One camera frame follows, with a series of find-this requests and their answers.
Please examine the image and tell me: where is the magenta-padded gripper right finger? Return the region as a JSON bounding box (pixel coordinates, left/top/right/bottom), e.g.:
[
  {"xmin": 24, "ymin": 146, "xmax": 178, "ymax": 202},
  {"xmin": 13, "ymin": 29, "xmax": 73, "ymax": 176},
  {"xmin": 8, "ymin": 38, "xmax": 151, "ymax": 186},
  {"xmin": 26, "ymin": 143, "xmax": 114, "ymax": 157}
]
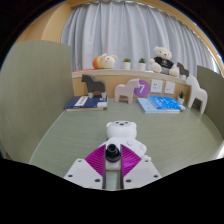
[{"xmin": 119, "ymin": 143, "xmax": 163, "ymax": 191}]

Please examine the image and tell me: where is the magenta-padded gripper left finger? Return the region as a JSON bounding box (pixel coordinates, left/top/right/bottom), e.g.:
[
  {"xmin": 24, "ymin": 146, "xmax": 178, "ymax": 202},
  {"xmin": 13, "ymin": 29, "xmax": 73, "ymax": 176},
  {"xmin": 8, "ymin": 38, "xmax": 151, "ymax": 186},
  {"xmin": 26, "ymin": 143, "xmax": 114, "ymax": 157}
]
[{"xmin": 63, "ymin": 143, "xmax": 108, "ymax": 191}]

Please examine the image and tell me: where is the black charger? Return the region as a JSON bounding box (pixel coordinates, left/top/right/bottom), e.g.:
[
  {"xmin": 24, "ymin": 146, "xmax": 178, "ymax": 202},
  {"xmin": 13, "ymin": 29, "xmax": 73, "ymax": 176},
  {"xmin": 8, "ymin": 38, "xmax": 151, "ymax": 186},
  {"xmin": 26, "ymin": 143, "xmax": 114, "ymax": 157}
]
[{"xmin": 104, "ymin": 143, "xmax": 122, "ymax": 164}]

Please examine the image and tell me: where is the white bear-shaped power strip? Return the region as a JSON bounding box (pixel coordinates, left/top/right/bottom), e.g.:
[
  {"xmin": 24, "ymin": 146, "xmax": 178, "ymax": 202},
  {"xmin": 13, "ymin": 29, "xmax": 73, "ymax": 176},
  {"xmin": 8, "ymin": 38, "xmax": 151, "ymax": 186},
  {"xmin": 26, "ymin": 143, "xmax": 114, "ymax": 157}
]
[{"xmin": 99, "ymin": 120, "xmax": 148, "ymax": 162}]

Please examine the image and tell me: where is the light blue book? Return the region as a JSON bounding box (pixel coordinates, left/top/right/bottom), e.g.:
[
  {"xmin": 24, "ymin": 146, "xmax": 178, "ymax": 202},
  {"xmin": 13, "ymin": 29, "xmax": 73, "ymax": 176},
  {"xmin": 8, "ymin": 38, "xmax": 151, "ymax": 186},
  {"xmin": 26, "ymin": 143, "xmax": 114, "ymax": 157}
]
[{"xmin": 136, "ymin": 97, "xmax": 187, "ymax": 115}]

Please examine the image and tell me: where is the dark blue book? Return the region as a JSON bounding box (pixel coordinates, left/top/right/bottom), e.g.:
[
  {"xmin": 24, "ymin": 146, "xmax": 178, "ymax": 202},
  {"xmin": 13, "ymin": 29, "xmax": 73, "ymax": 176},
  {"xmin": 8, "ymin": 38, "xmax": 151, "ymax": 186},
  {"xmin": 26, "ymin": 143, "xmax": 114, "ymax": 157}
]
[{"xmin": 64, "ymin": 95, "xmax": 109, "ymax": 112}]

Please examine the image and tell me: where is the bright blue book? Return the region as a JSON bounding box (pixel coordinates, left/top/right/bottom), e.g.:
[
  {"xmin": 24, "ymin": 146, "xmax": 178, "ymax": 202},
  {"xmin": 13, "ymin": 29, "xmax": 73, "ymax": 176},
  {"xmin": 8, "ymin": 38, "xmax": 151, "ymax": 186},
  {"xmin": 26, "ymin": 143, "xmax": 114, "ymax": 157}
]
[{"xmin": 147, "ymin": 95, "xmax": 183, "ymax": 111}]

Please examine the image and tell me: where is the round purple number sign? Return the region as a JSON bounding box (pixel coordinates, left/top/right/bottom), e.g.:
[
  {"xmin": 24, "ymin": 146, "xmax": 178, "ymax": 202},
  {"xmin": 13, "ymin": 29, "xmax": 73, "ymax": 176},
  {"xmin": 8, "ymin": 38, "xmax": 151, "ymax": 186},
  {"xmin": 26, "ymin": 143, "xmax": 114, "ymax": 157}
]
[{"xmin": 134, "ymin": 79, "xmax": 151, "ymax": 98}]

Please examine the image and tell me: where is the grey horse figurine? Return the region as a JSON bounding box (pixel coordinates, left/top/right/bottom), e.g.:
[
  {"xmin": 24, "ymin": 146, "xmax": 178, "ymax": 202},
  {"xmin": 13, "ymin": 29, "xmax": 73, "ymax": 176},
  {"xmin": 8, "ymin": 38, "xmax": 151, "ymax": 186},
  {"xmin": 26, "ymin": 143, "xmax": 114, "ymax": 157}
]
[{"xmin": 81, "ymin": 73, "xmax": 107, "ymax": 100}]

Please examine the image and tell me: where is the light wooden ledge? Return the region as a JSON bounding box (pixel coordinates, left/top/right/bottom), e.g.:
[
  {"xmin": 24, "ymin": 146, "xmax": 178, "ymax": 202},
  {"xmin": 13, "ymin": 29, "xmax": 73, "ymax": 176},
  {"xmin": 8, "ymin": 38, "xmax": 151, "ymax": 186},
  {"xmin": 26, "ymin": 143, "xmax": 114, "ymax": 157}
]
[{"xmin": 71, "ymin": 68, "xmax": 193, "ymax": 106}]

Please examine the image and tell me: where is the small potted plant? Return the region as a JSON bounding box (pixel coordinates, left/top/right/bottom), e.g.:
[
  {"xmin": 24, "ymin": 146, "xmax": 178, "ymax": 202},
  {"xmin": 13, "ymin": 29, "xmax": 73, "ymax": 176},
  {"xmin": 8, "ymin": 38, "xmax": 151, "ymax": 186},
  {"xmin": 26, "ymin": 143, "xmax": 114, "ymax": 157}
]
[
  {"xmin": 138, "ymin": 57, "xmax": 147, "ymax": 72},
  {"xmin": 177, "ymin": 90, "xmax": 186, "ymax": 105},
  {"xmin": 122, "ymin": 58, "xmax": 132, "ymax": 71}
]

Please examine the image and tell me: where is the green partition panel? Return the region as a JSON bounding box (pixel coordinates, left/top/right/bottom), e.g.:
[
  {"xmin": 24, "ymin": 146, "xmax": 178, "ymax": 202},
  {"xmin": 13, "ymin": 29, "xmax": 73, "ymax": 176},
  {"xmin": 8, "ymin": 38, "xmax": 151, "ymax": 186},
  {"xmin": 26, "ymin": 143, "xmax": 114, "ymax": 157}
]
[
  {"xmin": 0, "ymin": 40, "xmax": 75, "ymax": 164},
  {"xmin": 196, "ymin": 65, "xmax": 224, "ymax": 141}
]

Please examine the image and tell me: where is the large white horse figurine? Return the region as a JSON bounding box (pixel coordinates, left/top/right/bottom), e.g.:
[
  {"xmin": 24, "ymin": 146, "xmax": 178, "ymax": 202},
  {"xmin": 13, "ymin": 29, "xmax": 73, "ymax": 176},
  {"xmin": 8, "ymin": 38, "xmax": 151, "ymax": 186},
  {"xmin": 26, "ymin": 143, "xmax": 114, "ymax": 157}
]
[{"xmin": 185, "ymin": 74, "xmax": 209, "ymax": 115}]

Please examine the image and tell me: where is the orange and cream plush toy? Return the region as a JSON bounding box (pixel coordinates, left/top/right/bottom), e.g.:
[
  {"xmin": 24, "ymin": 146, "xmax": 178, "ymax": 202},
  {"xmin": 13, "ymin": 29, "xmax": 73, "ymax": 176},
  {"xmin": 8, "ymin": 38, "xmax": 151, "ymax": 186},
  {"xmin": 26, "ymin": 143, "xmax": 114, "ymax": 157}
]
[{"xmin": 72, "ymin": 53, "xmax": 119, "ymax": 73}]

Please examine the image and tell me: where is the white teddy bear black shirt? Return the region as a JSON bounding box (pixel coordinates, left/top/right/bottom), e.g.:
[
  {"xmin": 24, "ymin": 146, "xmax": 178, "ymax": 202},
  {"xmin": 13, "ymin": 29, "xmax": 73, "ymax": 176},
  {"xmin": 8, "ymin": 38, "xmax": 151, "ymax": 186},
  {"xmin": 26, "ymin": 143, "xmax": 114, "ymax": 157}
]
[{"xmin": 148, "ymin": 46, "xmax": 180, "ymax": 78}]

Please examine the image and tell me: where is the small black horse figurine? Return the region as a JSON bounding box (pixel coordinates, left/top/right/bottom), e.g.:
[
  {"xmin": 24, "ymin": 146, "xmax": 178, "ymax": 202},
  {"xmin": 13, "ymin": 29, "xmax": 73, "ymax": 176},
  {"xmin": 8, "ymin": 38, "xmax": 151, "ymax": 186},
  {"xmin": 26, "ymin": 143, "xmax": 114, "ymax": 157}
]
[{"xmin": 176, "ymin": 61, "xmax": 190, "ymax": 80}]

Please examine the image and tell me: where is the light grey curtain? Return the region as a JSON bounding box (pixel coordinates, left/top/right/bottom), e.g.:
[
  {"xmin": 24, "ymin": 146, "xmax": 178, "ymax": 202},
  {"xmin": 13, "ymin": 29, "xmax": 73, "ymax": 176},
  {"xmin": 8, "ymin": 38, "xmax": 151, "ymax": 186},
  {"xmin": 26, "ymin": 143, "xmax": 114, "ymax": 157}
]
[{"xmin": 60, "ymin": 1, "xmax": 221, "ymax": 76}]

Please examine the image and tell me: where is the white wall socket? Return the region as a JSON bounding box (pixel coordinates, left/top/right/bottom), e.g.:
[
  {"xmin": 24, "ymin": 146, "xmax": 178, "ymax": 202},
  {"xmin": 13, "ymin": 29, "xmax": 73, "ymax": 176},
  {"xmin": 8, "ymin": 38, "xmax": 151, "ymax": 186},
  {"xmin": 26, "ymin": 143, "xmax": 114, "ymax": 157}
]
[
  {"xmin": 164, "ymin": 80, "xmax": 176, "ymax": 95},
  {"xmin": 150, "ymin": 78, "xmax": 164, "ymax": 94}
]

